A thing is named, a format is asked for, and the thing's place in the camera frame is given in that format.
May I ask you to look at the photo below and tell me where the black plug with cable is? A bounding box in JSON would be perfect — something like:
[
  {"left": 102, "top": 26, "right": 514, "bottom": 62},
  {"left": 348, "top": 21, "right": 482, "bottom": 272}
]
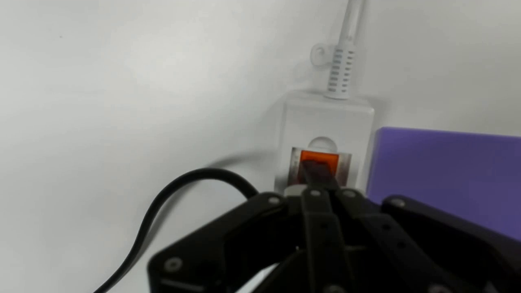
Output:
[{"left": 91, "top": 166, "right": 262, "bottom": 293}]

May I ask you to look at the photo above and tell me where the orange power strip switch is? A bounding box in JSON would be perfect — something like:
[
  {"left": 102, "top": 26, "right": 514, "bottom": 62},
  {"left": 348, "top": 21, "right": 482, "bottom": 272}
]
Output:
[{"left": 288, "top": 145, "right": 353, "bottom": 189}]

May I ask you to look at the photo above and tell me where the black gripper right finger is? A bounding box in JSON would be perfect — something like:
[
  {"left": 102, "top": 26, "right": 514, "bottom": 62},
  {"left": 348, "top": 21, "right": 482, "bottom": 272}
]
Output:
[{"left": 319, "top": 161, "right": 521, "bottom": 293}]

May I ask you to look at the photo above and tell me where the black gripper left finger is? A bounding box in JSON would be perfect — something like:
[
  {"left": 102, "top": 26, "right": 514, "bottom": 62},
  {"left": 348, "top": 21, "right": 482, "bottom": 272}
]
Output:
[{"left": 146, "top": 161, "right": 342, "bottom": 293}]

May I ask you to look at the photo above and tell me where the white power strip cord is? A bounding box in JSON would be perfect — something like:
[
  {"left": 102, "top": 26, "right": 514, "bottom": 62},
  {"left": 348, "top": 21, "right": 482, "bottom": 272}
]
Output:
[{"left": 322, "top": 0, "right": 366, "bottom": 101}]

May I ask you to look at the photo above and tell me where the purple mat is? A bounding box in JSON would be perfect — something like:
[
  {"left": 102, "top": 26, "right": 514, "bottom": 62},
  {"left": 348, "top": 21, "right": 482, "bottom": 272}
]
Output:
[{"left": 365, "top": 126, "right": 521, "bottom": 244}]

